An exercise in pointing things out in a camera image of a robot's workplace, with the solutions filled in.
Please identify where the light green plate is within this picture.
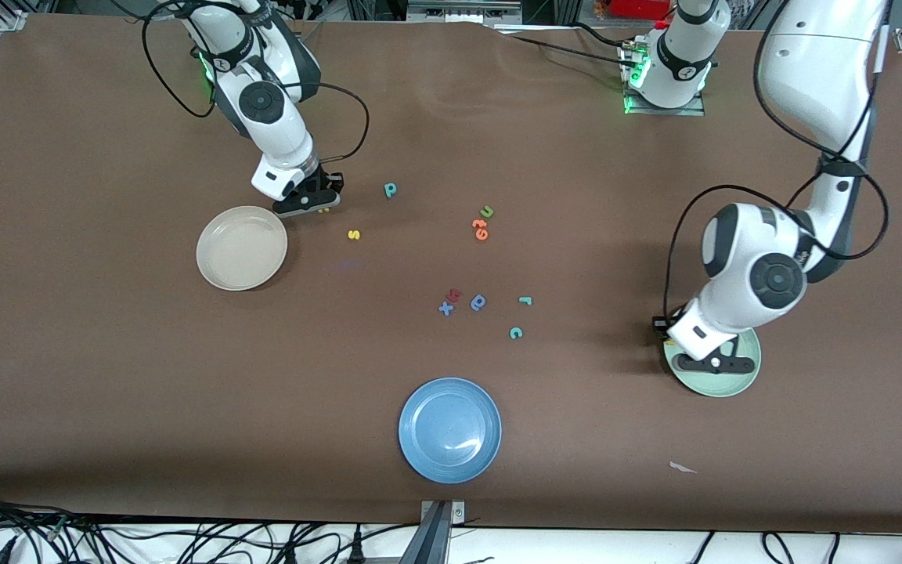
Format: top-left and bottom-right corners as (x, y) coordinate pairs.
(662, 325), (762, 398)

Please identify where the beige brown plate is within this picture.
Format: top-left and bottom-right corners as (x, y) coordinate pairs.
(196, 205), (289, 292)

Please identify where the blue plate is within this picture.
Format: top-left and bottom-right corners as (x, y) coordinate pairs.
(399, 378), (503, 484)

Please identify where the brown table cover sheet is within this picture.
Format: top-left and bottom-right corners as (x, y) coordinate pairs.
(0, 12), (902, 535)

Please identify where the red background object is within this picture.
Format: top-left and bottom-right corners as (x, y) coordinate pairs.
(609, 0), (672, 21)

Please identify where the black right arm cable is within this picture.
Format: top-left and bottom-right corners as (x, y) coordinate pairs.
(142, 0), (371, 162)

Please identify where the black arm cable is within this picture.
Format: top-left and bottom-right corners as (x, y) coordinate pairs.
(661, 23), (891, 324)
(142, 0), (371, 162)

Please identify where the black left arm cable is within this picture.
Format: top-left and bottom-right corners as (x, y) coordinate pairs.
(661, 23), (891, 324)

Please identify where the aluminium frame rail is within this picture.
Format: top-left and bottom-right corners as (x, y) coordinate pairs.
(407, 0), (523, 25)

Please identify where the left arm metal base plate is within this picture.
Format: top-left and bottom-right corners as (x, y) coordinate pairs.
(622, 88), (707, 118)

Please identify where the black cable on table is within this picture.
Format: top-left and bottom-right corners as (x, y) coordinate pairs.
(496, 22), (633, 67)

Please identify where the aluminium profile post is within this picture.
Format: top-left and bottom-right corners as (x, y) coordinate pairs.
(400, 500), (467, 564)

